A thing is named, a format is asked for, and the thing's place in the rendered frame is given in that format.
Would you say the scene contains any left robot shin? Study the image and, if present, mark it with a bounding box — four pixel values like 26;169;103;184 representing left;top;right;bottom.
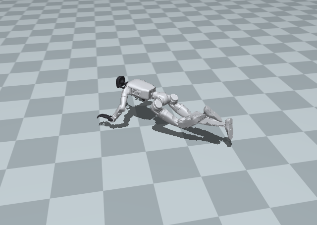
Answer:
178;113;209;129

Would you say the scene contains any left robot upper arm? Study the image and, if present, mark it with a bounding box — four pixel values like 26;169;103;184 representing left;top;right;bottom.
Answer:
120;86;130;112

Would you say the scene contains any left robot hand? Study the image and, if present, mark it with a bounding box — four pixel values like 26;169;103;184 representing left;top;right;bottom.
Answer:
97;114;113;122

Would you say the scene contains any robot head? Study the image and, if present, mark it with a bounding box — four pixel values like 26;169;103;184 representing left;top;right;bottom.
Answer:
116;76;128;89

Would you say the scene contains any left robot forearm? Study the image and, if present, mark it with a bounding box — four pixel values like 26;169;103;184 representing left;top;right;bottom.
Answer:
110;105;122;122

